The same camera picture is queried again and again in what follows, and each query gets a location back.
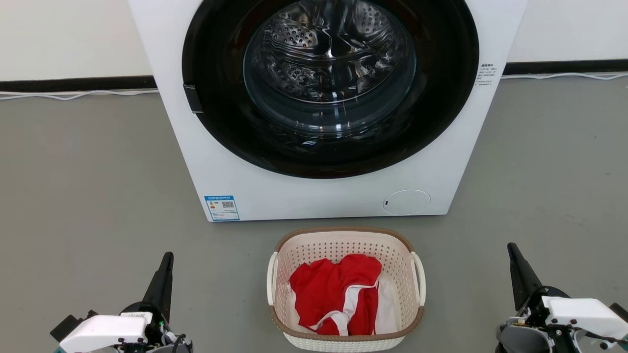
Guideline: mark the black round washer door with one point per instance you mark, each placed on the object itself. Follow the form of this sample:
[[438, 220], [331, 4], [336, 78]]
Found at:
[[216, 122]]

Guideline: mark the cream perforated laundry basket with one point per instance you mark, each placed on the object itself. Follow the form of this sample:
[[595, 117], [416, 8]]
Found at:
[[343, 242]]

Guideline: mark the blue energy label sticker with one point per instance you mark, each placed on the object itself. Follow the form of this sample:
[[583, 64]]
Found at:
[[222, 208]]

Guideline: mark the red garment with white trim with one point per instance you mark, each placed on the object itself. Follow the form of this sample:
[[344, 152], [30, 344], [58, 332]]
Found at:
[[324, 289]]

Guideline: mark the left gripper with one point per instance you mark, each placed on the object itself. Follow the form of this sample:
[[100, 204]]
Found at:
[[159, 336]]

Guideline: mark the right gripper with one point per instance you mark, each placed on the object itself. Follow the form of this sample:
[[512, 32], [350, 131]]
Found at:
[[525, 338]]

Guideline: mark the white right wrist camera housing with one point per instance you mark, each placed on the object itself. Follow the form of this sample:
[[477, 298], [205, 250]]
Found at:
[[584, 314]]

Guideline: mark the white front-load washing machine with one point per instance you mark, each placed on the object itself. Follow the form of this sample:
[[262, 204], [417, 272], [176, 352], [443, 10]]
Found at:
[[294, 196]]

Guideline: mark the round white filter cover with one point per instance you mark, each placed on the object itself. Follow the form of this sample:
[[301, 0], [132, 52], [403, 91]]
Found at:
[[406, 202]]

